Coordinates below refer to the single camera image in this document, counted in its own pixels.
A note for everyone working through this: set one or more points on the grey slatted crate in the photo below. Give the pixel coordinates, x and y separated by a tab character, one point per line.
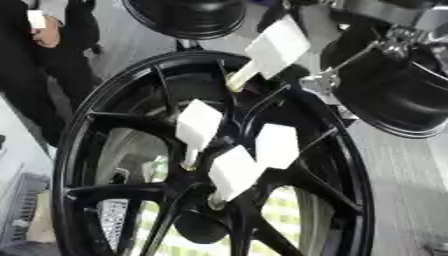
23	206

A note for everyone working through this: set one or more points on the white flat-head pin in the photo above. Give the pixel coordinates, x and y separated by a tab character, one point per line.
198	125
277	146
279	46
233	173

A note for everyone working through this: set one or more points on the person's hand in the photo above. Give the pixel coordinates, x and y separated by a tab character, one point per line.
46	33

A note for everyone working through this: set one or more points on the small white card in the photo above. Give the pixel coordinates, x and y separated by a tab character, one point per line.
36	18

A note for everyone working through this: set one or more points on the person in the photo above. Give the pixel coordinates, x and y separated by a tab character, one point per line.
23	76

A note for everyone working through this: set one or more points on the black spoked wheel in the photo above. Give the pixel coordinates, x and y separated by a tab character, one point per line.
122	192

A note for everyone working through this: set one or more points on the black round wheel rim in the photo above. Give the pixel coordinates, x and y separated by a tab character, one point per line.
186	16
391	96

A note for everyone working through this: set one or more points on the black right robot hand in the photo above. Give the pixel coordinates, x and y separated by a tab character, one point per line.
324	81

